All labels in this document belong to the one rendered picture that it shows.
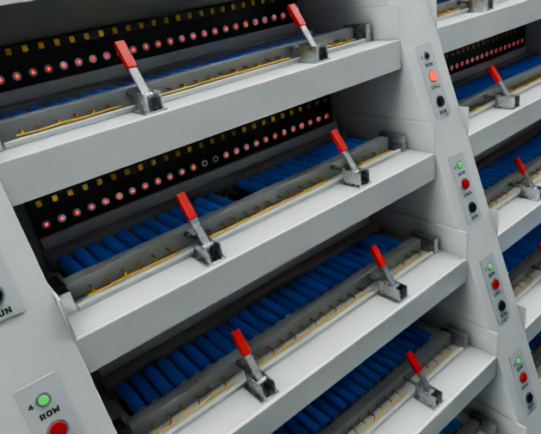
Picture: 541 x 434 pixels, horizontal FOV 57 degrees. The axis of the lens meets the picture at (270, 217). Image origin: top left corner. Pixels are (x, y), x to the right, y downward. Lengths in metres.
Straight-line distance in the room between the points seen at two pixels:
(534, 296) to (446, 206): 0.34
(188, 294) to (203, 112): 0.22
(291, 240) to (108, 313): 0.25
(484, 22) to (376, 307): 0.57
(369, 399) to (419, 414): 0.08
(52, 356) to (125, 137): 0.24
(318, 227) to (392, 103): 0.30
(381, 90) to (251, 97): 0.31
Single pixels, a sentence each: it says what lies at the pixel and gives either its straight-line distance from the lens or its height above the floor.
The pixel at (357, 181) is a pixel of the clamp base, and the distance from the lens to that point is 0.75.
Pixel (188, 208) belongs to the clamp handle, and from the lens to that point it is 0.61.
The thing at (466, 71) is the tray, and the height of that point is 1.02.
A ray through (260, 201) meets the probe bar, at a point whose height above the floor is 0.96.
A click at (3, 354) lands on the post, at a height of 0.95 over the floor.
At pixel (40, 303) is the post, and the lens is 0.54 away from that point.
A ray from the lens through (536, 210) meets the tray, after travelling 1.10.
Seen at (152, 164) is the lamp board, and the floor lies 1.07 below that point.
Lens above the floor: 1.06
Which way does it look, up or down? 10 degrees down
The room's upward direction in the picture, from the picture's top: 20 degrees counter-clockwise
